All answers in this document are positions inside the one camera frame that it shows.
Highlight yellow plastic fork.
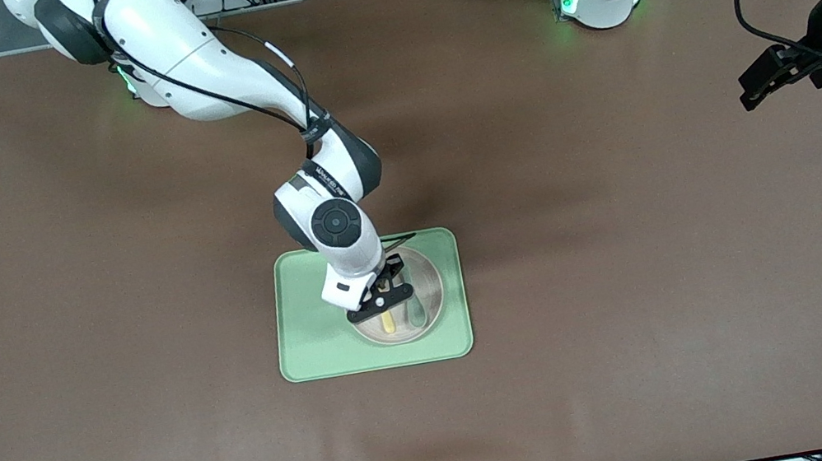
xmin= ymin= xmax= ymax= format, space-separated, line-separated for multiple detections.
xmin=376 ymin=292 xmax=398 ymax=335

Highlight beige round plate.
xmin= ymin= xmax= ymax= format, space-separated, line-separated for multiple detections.
xmin=336 ymin=239 xmax=452 ymax=353

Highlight green plastic spoon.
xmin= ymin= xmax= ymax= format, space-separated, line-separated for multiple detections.
xmin=402 ymin=283 xmax=430 ymax=330

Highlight light green rectangular tray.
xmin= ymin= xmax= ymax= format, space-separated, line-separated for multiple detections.
xmin=261 ymin=224 xmax=477 ymax=388

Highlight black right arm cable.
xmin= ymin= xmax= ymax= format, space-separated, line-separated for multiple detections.
xmin=111 ymin=9 xmax=338 ymax=174

